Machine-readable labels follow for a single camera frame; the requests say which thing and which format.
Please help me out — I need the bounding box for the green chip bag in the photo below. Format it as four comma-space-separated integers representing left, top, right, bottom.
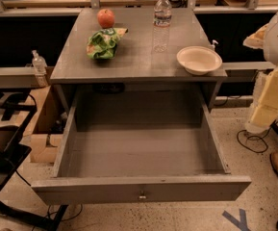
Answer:
87, 28, 128, 60

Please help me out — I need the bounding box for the grey open top drawer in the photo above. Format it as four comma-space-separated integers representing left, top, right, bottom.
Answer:
32, 88, 251, 205

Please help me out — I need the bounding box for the small white pump bottle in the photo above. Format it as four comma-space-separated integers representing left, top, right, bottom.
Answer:
211, 39, 218, 51

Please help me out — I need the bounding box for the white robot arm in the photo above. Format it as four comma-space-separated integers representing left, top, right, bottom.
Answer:
243, 12, 278, 134

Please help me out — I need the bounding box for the black office chair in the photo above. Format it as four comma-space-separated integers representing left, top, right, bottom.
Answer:
0, 91, 67, 231

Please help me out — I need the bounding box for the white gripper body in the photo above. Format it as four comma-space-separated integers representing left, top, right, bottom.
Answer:
244, 67, 278, 134

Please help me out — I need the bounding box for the cardboard box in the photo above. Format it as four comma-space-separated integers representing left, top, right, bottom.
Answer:
24, 85, 63, 163

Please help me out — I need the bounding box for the red apple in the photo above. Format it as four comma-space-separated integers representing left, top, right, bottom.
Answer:
97, 9, 114, 29

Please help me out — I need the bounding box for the black floor cable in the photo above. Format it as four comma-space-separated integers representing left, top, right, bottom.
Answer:
236, 106, 278, 154

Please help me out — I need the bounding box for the white paper bowl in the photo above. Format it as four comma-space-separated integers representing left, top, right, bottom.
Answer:
176, 46, 222, 76

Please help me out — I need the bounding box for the clear sanitizer pump bottle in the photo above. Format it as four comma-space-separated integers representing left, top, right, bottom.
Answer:
32, 50, 48, 88

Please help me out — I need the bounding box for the grey wooden cabinet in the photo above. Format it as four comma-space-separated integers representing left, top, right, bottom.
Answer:
51, 7, 227, 107

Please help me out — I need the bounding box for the clear plastic water bottle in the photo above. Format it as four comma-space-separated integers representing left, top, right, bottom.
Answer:
153, 0, 172, 53

